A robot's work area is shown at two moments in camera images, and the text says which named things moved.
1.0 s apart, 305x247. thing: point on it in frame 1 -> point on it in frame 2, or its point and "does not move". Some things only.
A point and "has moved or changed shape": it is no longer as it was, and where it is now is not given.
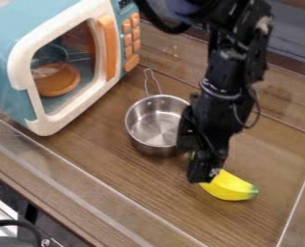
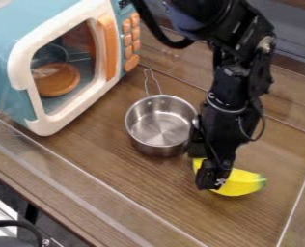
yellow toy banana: x=230 y=187 has moved or changed shape
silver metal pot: x=153 y=120 does not move
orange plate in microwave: x=55 y=78 does not move
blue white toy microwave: x=58 y=54 does not move
